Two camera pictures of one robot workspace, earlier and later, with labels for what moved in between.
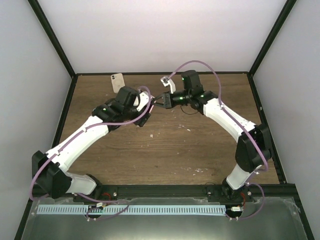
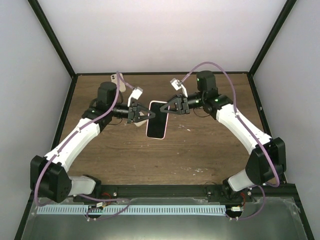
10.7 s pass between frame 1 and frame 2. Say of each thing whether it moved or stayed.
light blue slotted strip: stayed
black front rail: stayed
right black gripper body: moved
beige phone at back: stayed
